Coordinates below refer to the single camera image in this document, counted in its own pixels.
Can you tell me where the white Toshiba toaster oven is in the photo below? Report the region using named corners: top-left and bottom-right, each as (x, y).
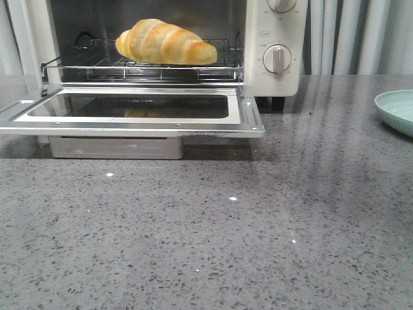
top-left (29, 1), bottom-right (308, 110)

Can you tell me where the grey pleated curtain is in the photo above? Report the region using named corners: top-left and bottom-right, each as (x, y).
top-left (1, 1), bottom-right (412, 76)

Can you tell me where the white glass oven door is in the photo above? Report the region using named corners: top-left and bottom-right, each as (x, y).
top-left (1, 83), bottom-right (265, 138)

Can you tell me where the light green round plate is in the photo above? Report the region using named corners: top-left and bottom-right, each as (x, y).
top-left (374, 90), bottom-right (413, 137)

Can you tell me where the metal wire oven rack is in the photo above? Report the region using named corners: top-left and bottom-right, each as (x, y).
top-left (41, 39), bottom-right (243, 83)

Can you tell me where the lower beige oven knob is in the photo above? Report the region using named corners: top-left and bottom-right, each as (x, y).
top-left (263, 45), bottom-right (292, 74)

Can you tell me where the upper beige oven knob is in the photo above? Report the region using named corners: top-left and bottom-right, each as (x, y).
top-left (267, 0), bottom-right (296, 14)

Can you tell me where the golden croissant bread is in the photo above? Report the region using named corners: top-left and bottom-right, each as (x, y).
top-left (115, 19), bottom-right (217, 65)

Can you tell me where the beige oven knob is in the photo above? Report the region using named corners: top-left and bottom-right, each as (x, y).
top-left (267, 0), bottom-right (296, 14)
top-left (263, 45), bottom-right (292, 74)

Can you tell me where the silver crumb tray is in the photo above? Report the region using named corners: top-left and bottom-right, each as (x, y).
top-left (48, 136), bottom-right (184, 160)

